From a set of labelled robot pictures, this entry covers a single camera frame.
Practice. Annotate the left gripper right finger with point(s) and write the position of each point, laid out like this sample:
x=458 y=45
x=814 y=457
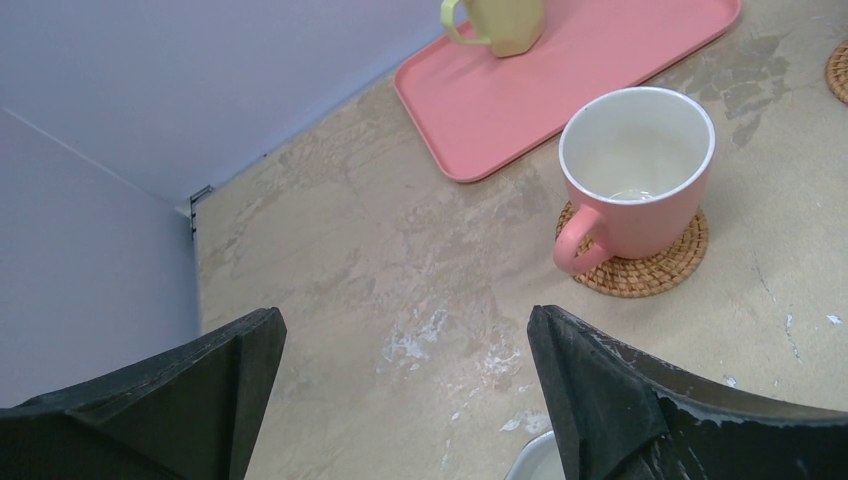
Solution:
x=620 y=413

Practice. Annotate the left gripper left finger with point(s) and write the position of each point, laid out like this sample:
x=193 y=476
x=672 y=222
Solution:
x=192 y=412

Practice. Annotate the pink mug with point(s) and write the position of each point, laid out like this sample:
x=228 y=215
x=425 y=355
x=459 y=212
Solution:
x=538 y=460
x=636 y=163

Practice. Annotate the woven rattan coaster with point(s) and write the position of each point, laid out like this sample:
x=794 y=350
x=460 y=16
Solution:
x=836 y=72
x=649 y=275

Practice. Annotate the pink mug front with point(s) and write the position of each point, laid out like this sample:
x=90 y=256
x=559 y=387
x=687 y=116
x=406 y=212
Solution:
x=636 y=163

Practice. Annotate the pink plastic tray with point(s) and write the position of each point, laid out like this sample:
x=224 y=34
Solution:
x=477 y=113

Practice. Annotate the yellow mug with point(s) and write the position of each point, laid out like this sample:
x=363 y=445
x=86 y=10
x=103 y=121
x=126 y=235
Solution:
x=506 y=27

